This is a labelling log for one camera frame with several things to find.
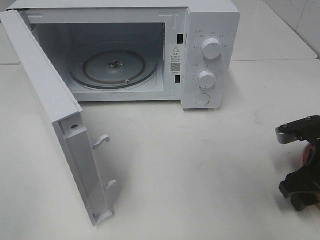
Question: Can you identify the white microwave oven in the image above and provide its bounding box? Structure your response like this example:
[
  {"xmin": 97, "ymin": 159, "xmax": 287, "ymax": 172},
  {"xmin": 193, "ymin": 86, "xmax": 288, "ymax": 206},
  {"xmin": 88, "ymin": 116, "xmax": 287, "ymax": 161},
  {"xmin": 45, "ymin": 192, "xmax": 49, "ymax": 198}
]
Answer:
[{"xmin": 4, "ymin": 0, "xmax": 240, "ymax": 109}]

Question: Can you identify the white microwave door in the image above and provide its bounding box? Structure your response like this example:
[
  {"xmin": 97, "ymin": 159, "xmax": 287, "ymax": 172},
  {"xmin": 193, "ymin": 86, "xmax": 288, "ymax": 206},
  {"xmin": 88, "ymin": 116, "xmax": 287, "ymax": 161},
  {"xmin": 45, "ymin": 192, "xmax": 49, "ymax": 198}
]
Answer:
[{"xmin": 0, "ymin": 10, "xmax": 117, "ymax": 226}]

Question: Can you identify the white warning label sticker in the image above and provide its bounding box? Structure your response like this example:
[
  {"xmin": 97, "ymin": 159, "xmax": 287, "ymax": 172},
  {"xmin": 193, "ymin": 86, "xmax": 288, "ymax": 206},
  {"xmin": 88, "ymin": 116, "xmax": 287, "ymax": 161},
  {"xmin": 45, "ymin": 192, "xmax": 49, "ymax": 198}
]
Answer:
[{"xmin": 169, "ymin": 44, "xmax": 183, "ymax": 74}]

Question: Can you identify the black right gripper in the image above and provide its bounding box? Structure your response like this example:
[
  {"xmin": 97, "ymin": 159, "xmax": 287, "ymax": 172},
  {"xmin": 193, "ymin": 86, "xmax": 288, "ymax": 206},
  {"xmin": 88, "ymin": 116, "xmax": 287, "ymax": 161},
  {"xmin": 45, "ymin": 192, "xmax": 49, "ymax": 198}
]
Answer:
[{"xmin": 279, "ymin": 140, "xmax": 320, "ymax": 212}]

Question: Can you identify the lower white timer knob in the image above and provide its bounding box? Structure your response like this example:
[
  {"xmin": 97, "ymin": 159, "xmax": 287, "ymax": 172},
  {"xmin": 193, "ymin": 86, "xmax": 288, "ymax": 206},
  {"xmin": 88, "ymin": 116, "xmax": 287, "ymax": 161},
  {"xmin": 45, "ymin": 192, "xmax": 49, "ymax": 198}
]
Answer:
[{"xmin": 198, "ymin": 70, "xmax": 216, "ymax": 90}]

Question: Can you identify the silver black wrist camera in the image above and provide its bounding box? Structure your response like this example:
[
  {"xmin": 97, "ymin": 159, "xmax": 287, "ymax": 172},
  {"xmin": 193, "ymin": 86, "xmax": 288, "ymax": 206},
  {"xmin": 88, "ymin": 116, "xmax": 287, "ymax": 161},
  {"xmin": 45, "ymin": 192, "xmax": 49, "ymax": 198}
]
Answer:
[{"xmin": 275, "ymin": 115, "xmax": 320, "ymax": 147}]

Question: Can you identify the round white door button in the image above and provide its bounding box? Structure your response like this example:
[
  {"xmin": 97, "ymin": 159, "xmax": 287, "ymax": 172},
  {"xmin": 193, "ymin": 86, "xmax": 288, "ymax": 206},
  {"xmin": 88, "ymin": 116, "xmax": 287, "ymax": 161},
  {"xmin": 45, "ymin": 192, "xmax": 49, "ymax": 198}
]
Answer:
[{"xmin": 195, "ymin": 93, "xmax": 210, "ymax": 106}]

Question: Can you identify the glass microwave turntable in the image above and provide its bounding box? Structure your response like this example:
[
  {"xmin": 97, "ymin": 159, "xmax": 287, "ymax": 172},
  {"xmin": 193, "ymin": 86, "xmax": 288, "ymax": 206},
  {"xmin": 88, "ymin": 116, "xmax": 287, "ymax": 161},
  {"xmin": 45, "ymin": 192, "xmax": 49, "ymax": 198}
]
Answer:
[{"xmin": 68, "ymin": 49, "xmax": 159, "ymax": 90}]

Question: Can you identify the pink round plate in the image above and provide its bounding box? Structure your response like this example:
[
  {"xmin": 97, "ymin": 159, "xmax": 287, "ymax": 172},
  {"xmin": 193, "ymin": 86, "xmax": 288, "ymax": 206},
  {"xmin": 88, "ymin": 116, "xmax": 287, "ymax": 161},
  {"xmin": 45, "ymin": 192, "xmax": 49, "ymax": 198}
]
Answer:
[{"xmin": 302, "ymin": 144, "xmax": 316, "ymax": 170}]

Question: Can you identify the upper white power knob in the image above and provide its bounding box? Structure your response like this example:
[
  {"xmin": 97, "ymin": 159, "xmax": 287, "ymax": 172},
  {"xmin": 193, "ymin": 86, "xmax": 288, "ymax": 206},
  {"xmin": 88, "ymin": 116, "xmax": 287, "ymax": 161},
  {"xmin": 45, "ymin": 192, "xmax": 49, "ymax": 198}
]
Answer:
[{"xmin": 201, "ymin": 36, "xmax": 222, "ymax": 60}]

